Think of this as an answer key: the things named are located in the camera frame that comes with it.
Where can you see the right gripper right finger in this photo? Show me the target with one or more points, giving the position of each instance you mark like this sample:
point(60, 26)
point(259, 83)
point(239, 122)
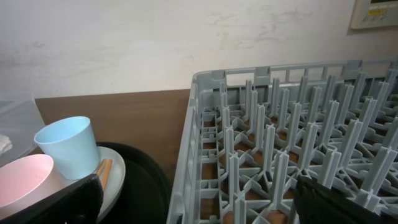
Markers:
point(314, 203)

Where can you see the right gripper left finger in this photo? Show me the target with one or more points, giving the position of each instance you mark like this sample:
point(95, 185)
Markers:
point(79, 202)

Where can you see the pink cup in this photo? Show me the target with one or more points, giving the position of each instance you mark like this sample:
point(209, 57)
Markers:
point(26, 181)

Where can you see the white tissue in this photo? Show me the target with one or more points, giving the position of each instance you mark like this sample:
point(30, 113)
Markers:
point(5, 144)

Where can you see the grey dishwasher rack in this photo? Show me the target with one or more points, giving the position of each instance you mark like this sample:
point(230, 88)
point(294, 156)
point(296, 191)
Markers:
point(250, 133)

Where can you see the left wooden chopstick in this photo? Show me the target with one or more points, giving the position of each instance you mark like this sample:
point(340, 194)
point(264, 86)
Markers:
point(101, 167)

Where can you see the wooden chopstick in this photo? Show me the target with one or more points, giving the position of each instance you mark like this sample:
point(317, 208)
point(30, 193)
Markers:
point(101, 167)
point(107, 169)

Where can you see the right wooden chopstick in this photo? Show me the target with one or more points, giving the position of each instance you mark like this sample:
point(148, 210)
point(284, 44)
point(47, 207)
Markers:
point(107, 169)

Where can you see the blue cup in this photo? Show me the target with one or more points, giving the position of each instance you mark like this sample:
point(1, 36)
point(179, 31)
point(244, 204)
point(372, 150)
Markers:
point(70, 142)

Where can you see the round black tray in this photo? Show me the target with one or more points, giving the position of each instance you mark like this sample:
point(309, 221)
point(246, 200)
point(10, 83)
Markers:
point(145, 195)

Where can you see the clear plastic bin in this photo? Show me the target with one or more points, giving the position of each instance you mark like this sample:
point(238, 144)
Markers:
point(20, 121)

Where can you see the white wall control panel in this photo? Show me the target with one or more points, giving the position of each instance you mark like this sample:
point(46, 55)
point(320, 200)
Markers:
point(373, 14)

